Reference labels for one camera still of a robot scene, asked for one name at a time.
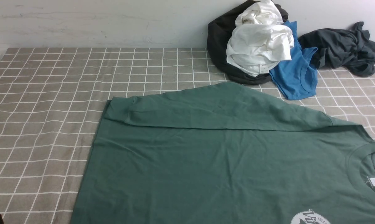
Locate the grey checked tablecloth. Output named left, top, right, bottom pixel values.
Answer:
left=0, top=47, right=375, bottom=224

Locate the dark grey crumpled shirt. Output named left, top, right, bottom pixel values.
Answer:
left=298, top=21, right=375, bottom=77

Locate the blue shirt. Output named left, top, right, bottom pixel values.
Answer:
left=270, top=21, right=318, bottom=100

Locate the black garment under pile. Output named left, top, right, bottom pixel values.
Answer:
left=207, top=0, right=289, bottom=85

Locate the green long-sleeve shirt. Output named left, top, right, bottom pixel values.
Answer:
left=70, top=82, right=375, bottom=224

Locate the white crumpled shirt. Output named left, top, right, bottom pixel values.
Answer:
left=226, top=0, right=294, bottom=77

